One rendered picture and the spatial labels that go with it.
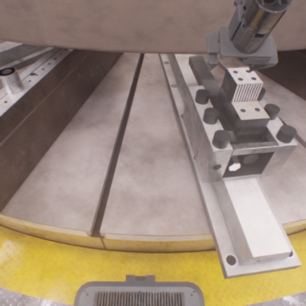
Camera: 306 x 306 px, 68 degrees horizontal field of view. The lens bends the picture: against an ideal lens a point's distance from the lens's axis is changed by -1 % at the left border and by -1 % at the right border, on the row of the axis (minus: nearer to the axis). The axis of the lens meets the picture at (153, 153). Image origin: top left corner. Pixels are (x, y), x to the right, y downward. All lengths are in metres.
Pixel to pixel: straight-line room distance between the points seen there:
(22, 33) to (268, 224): 1.33
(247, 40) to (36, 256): 1.40
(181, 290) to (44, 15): 1.25
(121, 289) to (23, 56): 2.01
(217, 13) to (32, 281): 1.51
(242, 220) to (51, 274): 1.00
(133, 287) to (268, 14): 0.99
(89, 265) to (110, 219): 0.36
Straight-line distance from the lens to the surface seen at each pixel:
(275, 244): 1.03
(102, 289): 1.10
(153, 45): 1.08
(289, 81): 2.12
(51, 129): 1.47
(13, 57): 2.39
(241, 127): 0.96
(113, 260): 1.39
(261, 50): 0.53
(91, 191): 1.22
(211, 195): 1.16
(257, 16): 0.45
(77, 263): 1.43
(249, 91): 1.02
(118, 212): 1.14
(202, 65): 1.58
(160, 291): 1.08
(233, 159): 1.02
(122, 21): 1.06
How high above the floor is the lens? 1.32
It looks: 49 degrees down
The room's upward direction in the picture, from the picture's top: 1 degrees clockwise
